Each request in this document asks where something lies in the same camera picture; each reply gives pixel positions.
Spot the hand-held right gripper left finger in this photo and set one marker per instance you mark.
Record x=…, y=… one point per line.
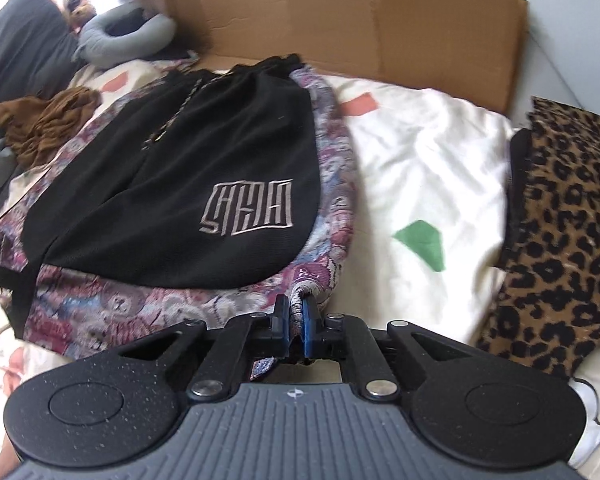
x=281, y=331

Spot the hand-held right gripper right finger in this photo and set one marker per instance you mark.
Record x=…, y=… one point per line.
x=307, y=329

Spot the black shorts with bear-print panels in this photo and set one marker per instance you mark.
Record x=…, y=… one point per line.
x=205, y=150

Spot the cream bear print bed sheet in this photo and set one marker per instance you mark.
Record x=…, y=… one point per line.
x=430, y=160

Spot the leopard print garment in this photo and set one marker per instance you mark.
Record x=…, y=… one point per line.
x=565, y=240

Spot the brown cardboard sheet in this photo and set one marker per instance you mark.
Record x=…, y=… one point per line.
x=355, y=25

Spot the brown garment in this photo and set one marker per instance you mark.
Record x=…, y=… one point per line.
x=45, y=120

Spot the grey neck pillow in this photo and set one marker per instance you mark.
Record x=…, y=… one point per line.
x=150, y=40

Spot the small plush toy with sunglasses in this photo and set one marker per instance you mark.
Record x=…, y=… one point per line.
x=77, y=10

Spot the dark grey pillow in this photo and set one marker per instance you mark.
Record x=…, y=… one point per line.
x=20, y=45

